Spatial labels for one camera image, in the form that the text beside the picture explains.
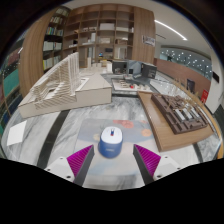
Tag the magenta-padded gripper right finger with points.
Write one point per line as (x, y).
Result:
(148, 160)

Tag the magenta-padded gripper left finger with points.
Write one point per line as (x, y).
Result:
(80, 160)

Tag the white and blue computer mouse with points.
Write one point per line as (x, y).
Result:
(110, 141)

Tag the brown model on wooden board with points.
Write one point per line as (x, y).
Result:
(176, 116)

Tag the beige architectural model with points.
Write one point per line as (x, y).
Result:
(93, 91)

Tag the flat white architectural model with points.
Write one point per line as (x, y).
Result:
(130, 85)

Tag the red standing sign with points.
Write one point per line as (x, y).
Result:
(204, 96)

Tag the dark grey architectural model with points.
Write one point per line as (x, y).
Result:
(146, 70)

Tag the bookshelf with teal books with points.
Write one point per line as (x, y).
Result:
(10, 81)

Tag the long ceiling light strip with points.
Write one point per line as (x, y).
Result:
(170, 30)

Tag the tall wooden shelf unit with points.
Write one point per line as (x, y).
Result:
(106, 30)

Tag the small wall sign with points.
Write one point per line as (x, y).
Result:
(149, 40)

